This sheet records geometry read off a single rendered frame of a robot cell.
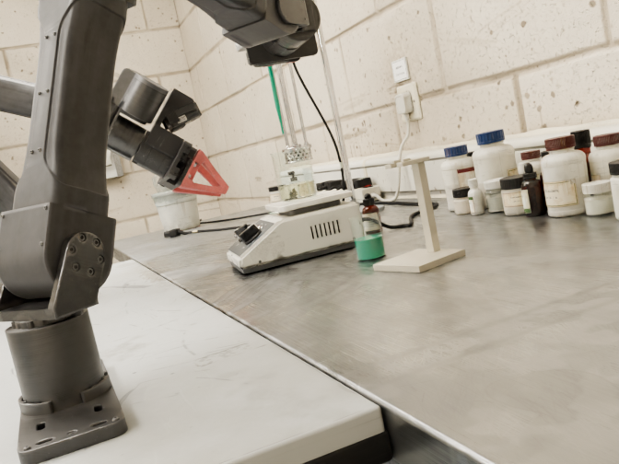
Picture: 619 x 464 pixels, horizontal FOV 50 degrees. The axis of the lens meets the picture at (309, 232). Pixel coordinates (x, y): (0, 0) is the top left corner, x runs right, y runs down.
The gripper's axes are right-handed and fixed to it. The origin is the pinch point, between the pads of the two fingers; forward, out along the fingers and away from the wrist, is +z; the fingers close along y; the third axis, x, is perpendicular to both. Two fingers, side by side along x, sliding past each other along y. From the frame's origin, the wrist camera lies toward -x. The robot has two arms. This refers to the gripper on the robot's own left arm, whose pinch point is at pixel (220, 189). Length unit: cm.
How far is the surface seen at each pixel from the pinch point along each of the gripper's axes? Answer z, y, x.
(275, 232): 7.9, -13.6, 4.8
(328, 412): 0, -68, 25
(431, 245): 20.2, -36.4, 1.7
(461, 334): 11, -63, 15
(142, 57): -25, 226, -91
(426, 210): 17.5, -37.0, -1.7
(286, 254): 10.8, -13.3, 7.0
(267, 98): 22, 123, -66
